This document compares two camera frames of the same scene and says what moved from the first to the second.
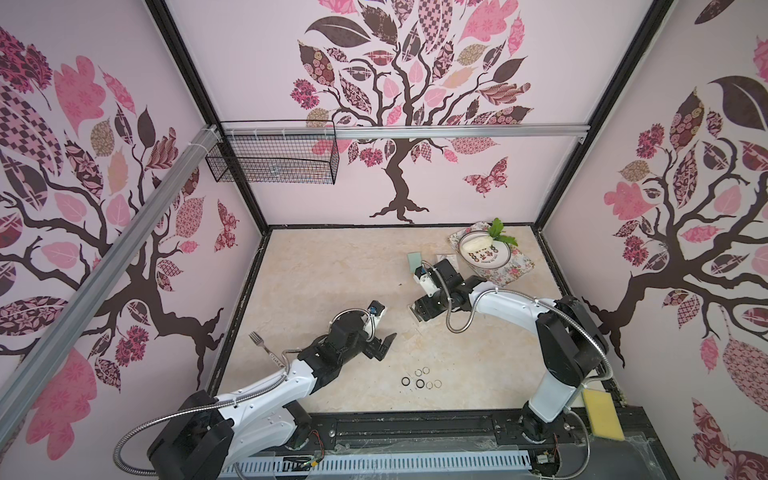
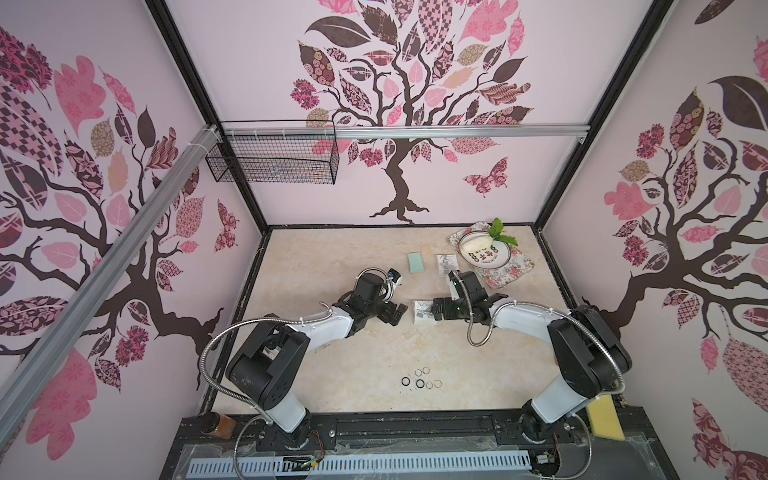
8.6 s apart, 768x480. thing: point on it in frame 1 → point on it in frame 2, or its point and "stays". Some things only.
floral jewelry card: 451,258 stays
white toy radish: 481,242 stays
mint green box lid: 414,260 stays
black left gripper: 376,343 → 388,317
